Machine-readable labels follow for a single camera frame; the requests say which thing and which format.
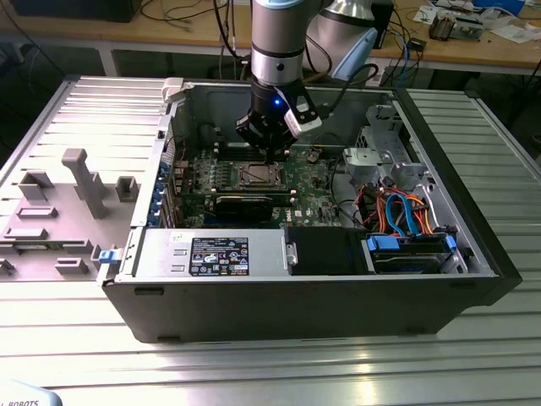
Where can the grey metal box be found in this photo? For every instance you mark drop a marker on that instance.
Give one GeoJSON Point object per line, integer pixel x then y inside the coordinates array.
{"type": "Point", "coordinates": [468, 29]}

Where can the wooden desk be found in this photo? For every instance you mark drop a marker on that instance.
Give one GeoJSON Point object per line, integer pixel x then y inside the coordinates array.
{"type": "Point", "coordinates": [177, 31]}

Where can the wide black box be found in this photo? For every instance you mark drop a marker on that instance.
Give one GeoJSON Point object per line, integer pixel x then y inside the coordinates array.
{"type": "Point", "coordinates": [76, 10]}

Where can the metal locking lever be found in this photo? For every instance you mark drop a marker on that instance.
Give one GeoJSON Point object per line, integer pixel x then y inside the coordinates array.
{"type": "Point", "coordinates": [260, 185]}
{"type": "Point", "coordinates": [262, 163]}

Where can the grey metal drive cage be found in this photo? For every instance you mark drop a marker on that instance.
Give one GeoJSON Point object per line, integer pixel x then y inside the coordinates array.
{"type": "Point", "coordinates": [367, 160]}

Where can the copper heatsink cooler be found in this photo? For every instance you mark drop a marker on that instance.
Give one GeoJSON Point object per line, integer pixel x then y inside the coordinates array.
{"type": "Point", "coordinates": [441, 27]}

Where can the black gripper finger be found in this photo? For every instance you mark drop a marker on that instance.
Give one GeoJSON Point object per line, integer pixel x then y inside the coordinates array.
{"type": "Point", "coordinates": [283, 137]}
{"type": "Point", "coordinates": [251, 129]}

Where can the blue plastic latch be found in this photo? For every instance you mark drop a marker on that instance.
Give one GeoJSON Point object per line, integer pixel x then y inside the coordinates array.
{"type": "Point", "coordinates": [106, 257]}

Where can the pale grey case latch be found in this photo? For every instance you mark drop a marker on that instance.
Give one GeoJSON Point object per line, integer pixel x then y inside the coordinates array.
{"type": "Point", "coordinates": [172, 89]}

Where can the black PC case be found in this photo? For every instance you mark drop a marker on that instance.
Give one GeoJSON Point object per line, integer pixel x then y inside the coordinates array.
{"type": "Point", "coordinates": [296, 304]}

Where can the hard disk in blue carrier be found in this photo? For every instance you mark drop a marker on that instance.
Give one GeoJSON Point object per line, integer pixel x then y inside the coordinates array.
{"type": "Point", "coordinates": [406, 262]}

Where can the tall black box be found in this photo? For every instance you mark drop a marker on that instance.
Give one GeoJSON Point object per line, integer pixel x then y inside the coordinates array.
{"type": "Point", "coordinates": [384, 21]}

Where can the silver CPU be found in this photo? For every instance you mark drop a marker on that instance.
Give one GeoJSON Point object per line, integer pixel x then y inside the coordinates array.
{"type": "Point", "coordinates": [258, 174]}

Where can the small black box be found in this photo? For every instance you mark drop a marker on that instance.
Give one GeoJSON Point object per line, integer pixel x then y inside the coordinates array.
{"type": "Point", "coordinates": [417, 44]}

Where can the silver coin cell battery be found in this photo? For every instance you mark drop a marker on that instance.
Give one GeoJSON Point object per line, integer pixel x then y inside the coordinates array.
{"type": "Point", "coordinates": [311, 157]}

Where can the black plastic drive shroud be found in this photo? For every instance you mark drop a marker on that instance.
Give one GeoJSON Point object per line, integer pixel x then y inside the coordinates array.
{"type": "Point", "coordinates": [325, 249]}

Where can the grey part rack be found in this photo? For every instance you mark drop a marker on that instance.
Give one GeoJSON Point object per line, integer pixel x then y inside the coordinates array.
{"type": "Point", "coordinates": [63, 220]}

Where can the grey power supply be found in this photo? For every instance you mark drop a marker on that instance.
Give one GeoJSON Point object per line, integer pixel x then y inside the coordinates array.
{"type": "Point", "coordinates": [160, 254]}

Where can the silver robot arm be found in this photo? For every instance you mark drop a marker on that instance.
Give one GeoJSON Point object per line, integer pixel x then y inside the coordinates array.
{"type": "Point", "coordinates": [277, 46]}

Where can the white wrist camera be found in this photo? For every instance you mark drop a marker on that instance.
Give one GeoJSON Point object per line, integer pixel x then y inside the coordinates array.
{"type": "Point", "coordinates": [302, 122]}

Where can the white paper sheet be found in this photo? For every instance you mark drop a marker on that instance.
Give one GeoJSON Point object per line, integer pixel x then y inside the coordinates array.
{"type": "Point", "coordinates": [511, 34]}

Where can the pale blue teach pendant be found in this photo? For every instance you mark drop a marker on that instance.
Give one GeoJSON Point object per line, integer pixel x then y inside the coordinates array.
{"type": "Point", "coordinates": [25, 395]}

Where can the green motherboard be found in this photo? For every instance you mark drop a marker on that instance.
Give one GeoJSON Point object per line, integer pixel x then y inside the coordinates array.
{"type": "Point", "coordinates": [315, 199]}

